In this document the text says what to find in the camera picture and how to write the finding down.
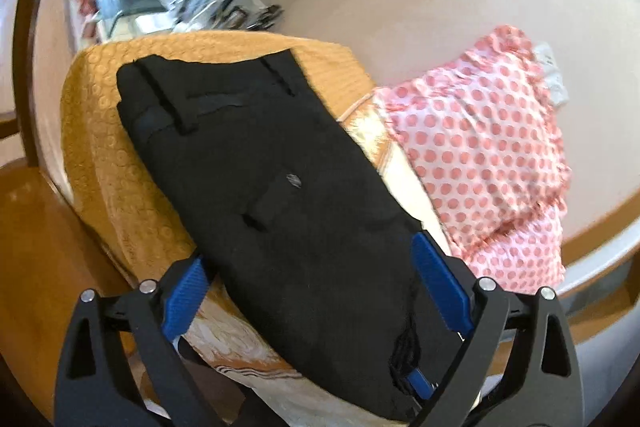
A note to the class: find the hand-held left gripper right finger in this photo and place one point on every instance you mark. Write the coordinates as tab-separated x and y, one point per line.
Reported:
442	279

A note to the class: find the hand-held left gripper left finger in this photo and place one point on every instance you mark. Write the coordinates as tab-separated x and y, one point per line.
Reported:
182	294

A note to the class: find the black pants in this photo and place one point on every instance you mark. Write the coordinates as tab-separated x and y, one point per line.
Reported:
280	187

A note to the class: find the orange patterned bedspread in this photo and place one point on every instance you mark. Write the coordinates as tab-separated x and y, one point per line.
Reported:
115	177

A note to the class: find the pink polka dot garment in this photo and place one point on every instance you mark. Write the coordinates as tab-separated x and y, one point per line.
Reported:
480	147

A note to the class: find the white wall socket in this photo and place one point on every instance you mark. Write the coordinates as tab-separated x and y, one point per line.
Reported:
550	74

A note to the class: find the dark wooden door frame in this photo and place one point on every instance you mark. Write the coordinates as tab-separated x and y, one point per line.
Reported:
25	57

